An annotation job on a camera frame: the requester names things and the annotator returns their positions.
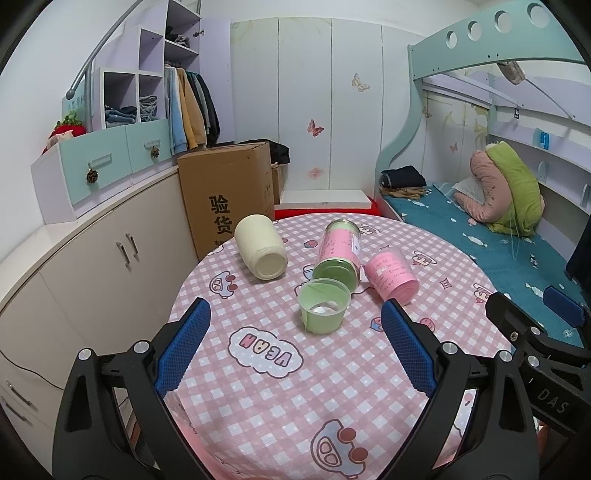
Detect small green cup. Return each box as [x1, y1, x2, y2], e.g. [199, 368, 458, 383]
[297, 278, 352, 335]

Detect pink cup with writing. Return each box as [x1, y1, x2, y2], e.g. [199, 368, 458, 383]
[363, 249, 420, 305]

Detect cream white cup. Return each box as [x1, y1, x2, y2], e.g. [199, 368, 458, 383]
[235, 214, 288, 281]

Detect teal bed sheet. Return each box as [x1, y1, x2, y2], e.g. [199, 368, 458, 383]
[383, 183, 583, 347]

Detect green and pink rolled quilt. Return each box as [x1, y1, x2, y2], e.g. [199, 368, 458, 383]
[453, 141, 545, 238]

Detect cream floor cabinet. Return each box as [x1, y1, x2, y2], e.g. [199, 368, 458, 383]
[1, 171, 197, 470]

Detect white pillow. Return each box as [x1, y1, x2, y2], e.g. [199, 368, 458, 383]
[453, 176, 486, 205]

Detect blue small box on shelf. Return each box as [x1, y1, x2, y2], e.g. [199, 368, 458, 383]
[538, 131, 551, 150]

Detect pink checkered tablecloth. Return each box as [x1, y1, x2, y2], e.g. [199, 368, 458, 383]
[165, 212, 516, 480]

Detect folded dark clothes pile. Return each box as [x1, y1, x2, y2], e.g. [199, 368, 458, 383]
[379, 165, 427, 200]

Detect red low platform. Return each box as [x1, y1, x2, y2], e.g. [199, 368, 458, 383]
[274, 197, 381, 220]

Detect pink green labelled jar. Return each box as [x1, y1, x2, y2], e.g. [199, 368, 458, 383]
[312, 219, 361, 293]

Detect teal drawer unit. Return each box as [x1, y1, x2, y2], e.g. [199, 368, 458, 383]
[31, 119, 172, 225]

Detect large cardboard box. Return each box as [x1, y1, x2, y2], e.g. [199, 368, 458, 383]
[177, 142, 274, 259]

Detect white board on platform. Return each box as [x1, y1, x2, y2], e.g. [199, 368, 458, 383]
[276, 190, 372, 210]

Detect red strawberry plush toy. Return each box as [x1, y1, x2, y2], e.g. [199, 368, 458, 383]
[43, 111, 87, 153]

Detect black clothes on box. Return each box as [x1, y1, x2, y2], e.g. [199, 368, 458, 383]
[254, 139, 290, 165]

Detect hanging clothes row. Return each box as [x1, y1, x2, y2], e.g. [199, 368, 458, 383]
[164, 64, 221, 155]

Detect white wardrobe doors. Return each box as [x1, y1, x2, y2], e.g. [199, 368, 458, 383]
[230, 17, 422, 195]

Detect purple open shelf unit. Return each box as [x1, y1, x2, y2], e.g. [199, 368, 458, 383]
[62, 1, 235, 144]

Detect black cable on cabinet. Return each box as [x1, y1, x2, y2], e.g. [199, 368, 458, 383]
[0, 347, 130, 409]

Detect purple wall shelf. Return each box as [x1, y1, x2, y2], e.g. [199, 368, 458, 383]
[421, 68, 591, 232]

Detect teal bunk bed frame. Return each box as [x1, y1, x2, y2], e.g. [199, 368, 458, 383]
[370, 0, 591, 259]

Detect grey metal stair rail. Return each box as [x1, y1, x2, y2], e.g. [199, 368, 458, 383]
[65, 0, 150, 101]

